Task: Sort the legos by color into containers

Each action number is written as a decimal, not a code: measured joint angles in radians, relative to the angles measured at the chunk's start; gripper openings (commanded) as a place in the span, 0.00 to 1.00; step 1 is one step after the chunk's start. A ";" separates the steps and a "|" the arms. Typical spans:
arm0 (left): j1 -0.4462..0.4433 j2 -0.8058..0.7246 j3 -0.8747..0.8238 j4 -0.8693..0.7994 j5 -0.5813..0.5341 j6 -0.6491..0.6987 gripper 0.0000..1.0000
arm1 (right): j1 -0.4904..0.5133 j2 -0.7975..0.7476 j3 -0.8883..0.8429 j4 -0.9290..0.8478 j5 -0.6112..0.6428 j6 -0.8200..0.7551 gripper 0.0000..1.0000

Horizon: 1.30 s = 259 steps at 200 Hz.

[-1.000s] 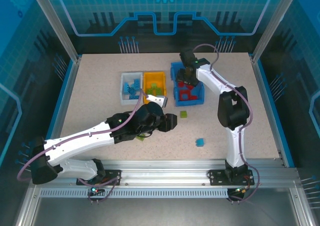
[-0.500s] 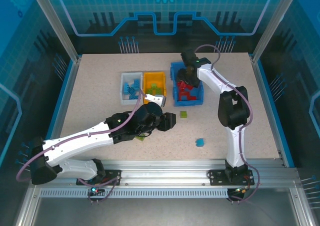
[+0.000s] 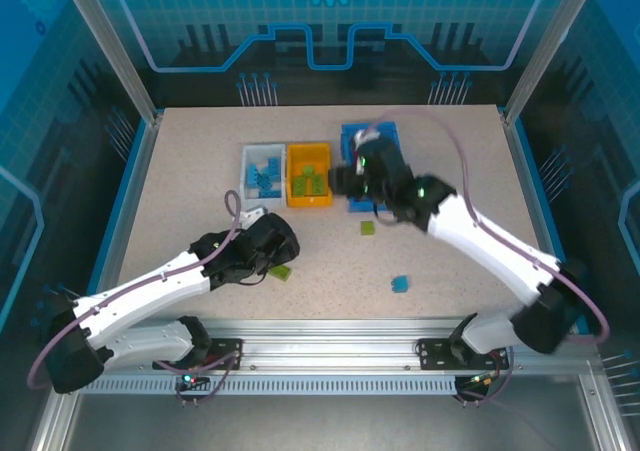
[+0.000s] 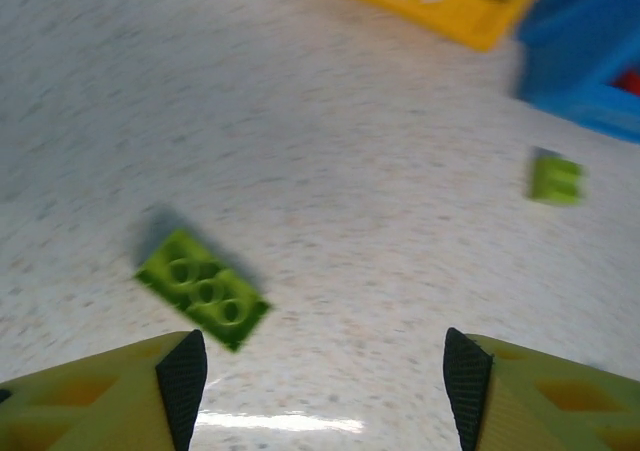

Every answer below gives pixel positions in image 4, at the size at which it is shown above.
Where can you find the long green lego brick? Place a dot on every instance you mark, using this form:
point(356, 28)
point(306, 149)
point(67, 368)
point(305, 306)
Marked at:
point(200, 286)

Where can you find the blue plastic bin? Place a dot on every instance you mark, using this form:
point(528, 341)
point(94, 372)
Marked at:
point(565, 46)

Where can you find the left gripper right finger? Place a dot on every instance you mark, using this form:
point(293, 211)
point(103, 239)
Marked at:
point(550, 411)

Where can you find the red lego brick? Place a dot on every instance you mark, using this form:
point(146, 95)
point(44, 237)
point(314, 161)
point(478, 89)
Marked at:
point(630, 82)

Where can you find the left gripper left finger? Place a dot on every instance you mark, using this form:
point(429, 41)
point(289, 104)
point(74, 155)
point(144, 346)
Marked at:
point(100, 411)

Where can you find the small green lego brick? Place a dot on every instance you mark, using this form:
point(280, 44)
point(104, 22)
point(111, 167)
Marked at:
point(552, 183)

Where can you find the yellow plastic bin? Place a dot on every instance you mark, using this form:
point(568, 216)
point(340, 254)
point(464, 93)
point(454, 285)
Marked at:
point(450, 16)

